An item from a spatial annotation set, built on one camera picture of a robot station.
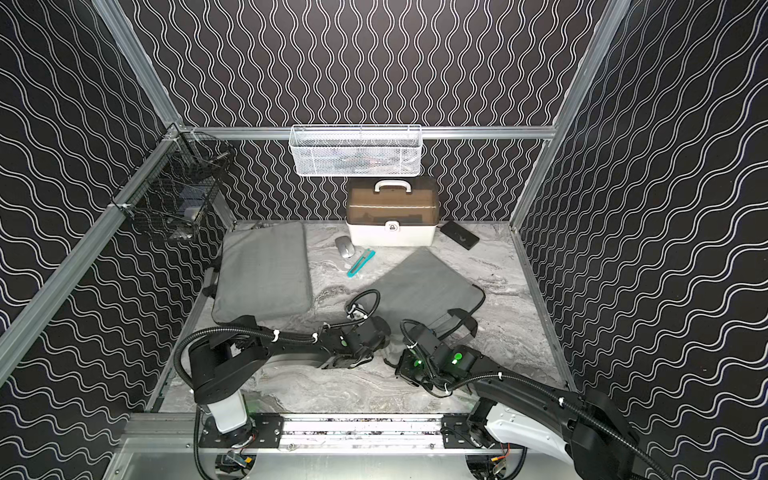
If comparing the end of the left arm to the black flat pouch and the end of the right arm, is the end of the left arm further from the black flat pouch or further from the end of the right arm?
the black flat pouch

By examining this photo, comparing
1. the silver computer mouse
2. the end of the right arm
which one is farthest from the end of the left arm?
the silver computer mouse

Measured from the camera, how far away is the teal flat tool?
1084 millimetres

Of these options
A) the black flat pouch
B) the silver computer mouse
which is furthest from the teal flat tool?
the black flat pouch

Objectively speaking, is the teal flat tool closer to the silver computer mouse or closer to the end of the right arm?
the silver computer mouse

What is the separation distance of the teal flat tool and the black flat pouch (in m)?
0.31

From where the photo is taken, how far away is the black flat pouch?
3.78ft

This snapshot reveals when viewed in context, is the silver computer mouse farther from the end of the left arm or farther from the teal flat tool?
the end of the left arm

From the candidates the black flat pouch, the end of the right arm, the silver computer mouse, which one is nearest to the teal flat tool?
the silver computer mouse
